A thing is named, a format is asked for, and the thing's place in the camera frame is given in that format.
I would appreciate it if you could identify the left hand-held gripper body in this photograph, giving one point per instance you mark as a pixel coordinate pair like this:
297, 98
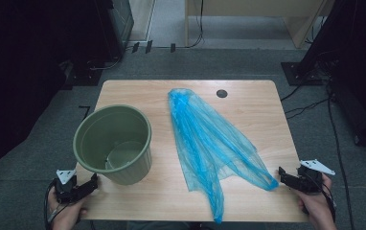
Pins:
66, 191

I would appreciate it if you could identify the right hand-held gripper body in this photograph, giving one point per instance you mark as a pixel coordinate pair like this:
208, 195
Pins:
310, 180

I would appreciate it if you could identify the green plastic waste bin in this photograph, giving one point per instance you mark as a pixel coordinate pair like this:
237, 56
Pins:
107, 134

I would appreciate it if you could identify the blue plastic bin bag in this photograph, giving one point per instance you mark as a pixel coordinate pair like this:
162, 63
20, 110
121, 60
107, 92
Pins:
203, 143

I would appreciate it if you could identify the person's right hand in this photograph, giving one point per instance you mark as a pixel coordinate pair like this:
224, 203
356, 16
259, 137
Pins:
318, 207

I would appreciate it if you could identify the black corner floor tape mark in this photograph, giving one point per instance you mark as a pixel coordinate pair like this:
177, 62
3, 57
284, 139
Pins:
85, 113

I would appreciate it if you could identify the person's dark clothing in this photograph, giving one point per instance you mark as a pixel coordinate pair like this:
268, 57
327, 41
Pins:
171, 225

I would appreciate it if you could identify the black round table grommet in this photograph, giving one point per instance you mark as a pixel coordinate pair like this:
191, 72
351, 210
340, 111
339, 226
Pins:
222, 93

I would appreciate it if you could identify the black equipment rack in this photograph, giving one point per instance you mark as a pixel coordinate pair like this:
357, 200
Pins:
356, 64

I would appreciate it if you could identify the black floor tape strip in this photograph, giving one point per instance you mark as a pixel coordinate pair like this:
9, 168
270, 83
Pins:
172, 48
148, 46
135, 47

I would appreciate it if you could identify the dark cabinet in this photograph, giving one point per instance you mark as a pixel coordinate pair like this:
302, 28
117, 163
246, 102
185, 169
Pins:
114, 28

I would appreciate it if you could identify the light wooden desk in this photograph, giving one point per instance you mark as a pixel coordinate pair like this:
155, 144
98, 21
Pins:
251, 8

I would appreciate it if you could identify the black stand base plate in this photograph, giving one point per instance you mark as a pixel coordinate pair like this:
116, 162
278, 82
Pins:
85, 78
299, 75

